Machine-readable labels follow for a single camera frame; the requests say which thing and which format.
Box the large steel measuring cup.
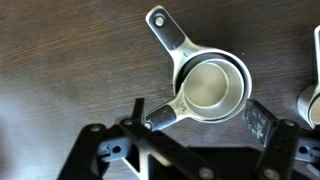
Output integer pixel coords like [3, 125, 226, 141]
[145, 4, 253, 125]

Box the smallest steel measuring cup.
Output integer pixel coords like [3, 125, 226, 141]
[308, 88, 320, 126]

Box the half steel measuring cup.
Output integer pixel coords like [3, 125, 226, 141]
[144, 58, 248, 132]

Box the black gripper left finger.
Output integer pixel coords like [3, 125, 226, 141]
[56, 97, 218, 180]

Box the one-third steel measuring cup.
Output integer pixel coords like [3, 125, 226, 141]
[296, 24, 320, 129]

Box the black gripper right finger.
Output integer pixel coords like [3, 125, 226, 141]
[242, 99, 320, 180]

